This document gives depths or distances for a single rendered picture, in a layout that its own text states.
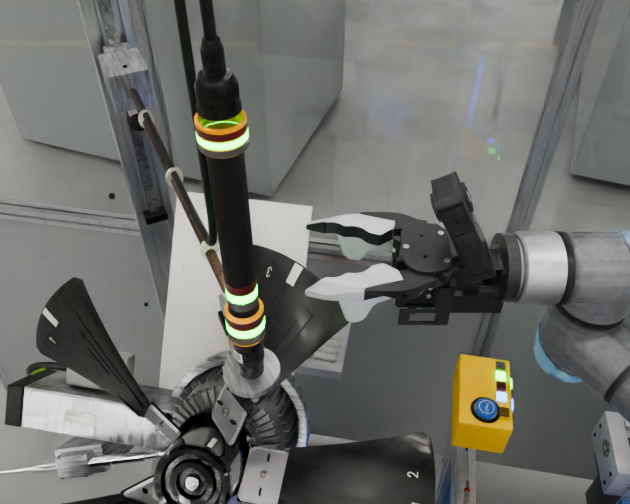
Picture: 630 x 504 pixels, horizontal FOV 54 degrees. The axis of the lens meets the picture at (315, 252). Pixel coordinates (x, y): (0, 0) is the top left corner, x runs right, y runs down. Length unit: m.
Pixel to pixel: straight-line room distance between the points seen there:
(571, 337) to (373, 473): 0.42
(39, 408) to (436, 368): 1.13
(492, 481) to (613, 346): 1.72
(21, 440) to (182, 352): 1.47
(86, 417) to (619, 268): 0.90
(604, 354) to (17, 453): 2.21
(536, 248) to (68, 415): 0.88
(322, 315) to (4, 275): 1.43
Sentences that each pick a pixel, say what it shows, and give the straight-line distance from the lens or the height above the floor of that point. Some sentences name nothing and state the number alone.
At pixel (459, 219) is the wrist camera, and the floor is 1.73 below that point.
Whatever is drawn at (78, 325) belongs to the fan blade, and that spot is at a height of 1.36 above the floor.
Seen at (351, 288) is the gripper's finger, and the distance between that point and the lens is 0.58.
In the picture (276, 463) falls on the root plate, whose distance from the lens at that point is 1.02.
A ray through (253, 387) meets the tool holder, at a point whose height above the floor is 1.47.
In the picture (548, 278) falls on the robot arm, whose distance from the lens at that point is 0.63.
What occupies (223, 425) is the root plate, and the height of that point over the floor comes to 1.24.
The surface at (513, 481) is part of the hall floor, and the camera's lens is 2.42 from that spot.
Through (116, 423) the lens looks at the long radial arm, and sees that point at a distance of 1.18.
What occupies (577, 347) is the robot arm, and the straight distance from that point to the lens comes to 0.72.
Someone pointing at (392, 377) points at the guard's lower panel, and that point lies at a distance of 1.97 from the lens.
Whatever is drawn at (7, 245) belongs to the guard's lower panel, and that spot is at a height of 0.85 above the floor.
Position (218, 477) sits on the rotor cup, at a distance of 0.97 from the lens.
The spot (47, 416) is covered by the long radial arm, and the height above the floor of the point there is 1.11.
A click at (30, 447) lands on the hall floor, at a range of 2.59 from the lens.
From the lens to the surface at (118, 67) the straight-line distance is 1.16.
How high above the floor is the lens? 2.09
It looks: 44 degrees down
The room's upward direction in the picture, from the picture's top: straight up
